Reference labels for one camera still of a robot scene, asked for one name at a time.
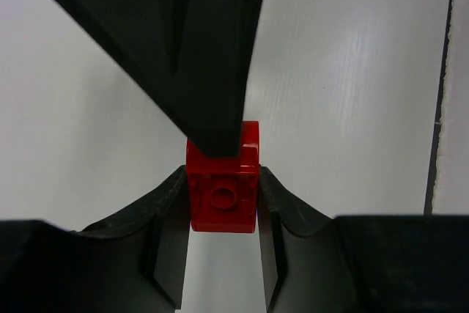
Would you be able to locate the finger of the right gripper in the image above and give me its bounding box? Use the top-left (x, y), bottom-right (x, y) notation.
top-left (55, 0), bottom-right (262, 158)

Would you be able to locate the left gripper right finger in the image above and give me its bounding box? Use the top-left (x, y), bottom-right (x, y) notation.
top-left (258, 167), bottom-right (468, 312)

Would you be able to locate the red round lego plate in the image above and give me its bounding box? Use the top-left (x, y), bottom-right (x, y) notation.
top-left (185, 121), bottom-right (260, 233)

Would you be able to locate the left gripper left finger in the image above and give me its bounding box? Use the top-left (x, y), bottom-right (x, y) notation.
top-left (1, 167), bottom-right (188, 312)

